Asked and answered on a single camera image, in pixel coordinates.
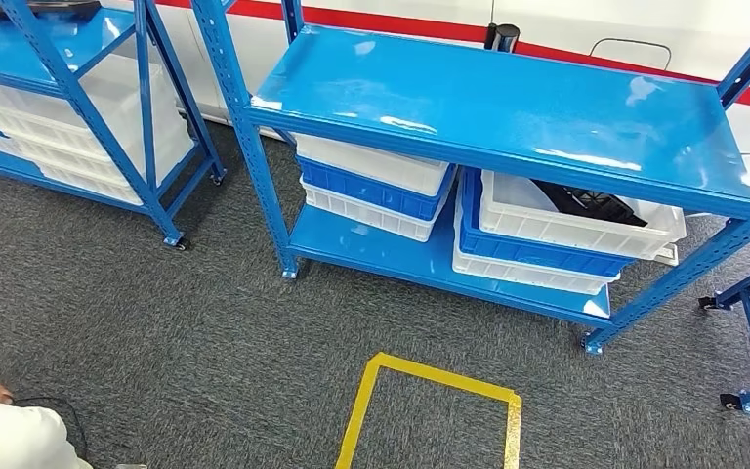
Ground dark plastic trim part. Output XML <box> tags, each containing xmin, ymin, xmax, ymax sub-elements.
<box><xmin>0</xmin><ymin>0</ymin><xmax>102</xmax><ymax>19</ymax></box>

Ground blue metal shelf rack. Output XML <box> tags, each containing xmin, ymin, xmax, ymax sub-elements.
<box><xmin>188</xmin><ymin>0</ymin><xmax>750</xmax><ymax>356</ymax></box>

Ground person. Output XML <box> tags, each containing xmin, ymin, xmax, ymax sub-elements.
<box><xmin>0</xmin><ymin>381</ymin><xmax>95</xmax><ymax>469</ymax></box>

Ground yellow floor tape square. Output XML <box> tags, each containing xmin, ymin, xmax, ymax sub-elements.
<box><xmin>334</xmin><ymin>352</ymin><xmax>523</xmax><ymax>469</ymax></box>

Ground black trim strips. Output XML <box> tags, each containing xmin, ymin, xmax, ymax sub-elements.
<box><xmin>529</xmin><ymin>178</ymin><xmax>649</xmax><ymax>228</ymax></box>

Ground white car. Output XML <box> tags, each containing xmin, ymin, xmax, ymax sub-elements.
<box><xmin>100</xmin><ymin>0</ymin><xmax>750</xmax><ymax>192</ymax></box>

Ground black floor cable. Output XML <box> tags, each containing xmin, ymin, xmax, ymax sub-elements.
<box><xmin>12</xmin><ymin>396</ymin><xmax>90</xmax><ymax>462</ymax></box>

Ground black stanchion post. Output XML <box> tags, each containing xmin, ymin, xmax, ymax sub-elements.
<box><xmin>483</xmin><ymin>22</ymin><xmax>521</xmax><ymax>55</ymax></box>

